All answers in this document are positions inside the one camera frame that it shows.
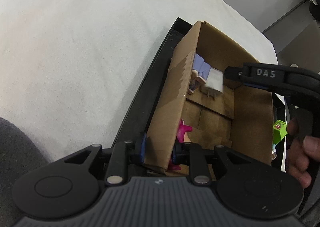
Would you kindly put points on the lavender toy figure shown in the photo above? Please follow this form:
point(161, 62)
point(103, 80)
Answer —
point(202, 69)

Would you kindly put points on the person's right hand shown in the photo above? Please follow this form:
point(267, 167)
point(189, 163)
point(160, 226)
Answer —
point(298, 167)

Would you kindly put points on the small blue white figurine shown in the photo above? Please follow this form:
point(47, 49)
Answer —
point(274, 152)

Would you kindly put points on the pink toy figure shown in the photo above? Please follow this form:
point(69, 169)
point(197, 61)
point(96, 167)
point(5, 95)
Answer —
point(183, 130)

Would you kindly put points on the black tray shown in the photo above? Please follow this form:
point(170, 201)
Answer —
point(150, 74)

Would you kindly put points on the brown cardboard box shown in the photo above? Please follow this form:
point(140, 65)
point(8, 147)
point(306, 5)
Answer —
point(250, 122)

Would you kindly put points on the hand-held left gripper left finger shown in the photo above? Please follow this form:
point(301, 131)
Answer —
point(143, 145)

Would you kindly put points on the green toy block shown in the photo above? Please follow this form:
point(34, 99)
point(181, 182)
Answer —
point(278, 129)

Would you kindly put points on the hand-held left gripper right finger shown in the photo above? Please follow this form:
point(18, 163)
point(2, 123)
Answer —
point(176, 153)

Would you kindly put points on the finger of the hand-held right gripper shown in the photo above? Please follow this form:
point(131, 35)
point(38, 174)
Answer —
point(235, 73)
point(257, 86)

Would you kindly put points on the white plug charger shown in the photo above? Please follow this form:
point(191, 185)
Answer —
point(213, 81)

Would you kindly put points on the grey door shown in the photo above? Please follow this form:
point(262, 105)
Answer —
point(295, 42)

